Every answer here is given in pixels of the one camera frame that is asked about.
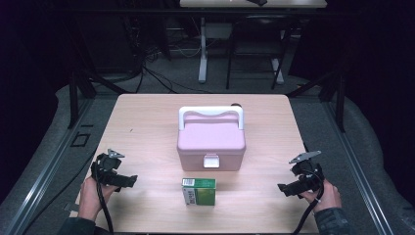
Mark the black chair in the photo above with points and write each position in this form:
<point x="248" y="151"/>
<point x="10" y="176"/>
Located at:
<point x="257" y="42"/>

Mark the green cardboard box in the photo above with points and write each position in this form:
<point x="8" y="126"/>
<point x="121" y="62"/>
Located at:
<point x="204" y="192"/>

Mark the pink storage box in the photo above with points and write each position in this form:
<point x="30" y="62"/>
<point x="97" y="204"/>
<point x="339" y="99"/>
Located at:
<point x="210" y="140"/>

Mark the round dark table grommet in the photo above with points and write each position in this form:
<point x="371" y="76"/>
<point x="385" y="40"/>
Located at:
<point x="236" y="105"/>

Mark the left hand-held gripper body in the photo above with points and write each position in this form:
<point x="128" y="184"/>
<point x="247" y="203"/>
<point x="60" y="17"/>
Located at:
<point x="104" y="169"/>

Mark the black device on desk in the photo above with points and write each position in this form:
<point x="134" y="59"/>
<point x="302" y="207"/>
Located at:
<point x="257" y="2"/>

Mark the person's right hand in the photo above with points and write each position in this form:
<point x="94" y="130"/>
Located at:
<point x="328" y="199"/>

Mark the black metal stand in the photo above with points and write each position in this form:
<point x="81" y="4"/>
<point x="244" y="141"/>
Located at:
<point x="73" y="98"/>
<point x="340" y="98"/>

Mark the black tape square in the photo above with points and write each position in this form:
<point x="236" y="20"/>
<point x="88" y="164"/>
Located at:
<point x="72" y="139"/>

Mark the white desk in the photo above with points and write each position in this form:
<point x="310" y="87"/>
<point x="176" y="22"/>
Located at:
<point x="203" y="49"/>

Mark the person's left hand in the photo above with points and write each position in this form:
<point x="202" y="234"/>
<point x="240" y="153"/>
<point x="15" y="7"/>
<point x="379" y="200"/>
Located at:
<point x="88" y="199"/>

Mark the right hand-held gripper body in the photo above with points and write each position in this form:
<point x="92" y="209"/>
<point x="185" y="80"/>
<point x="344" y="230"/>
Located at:
<point x="310" y="173"/>

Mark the aluminium floor rail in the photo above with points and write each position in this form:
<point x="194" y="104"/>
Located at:
<point x="42" y="176"/>
<point x="359" y="169"/>

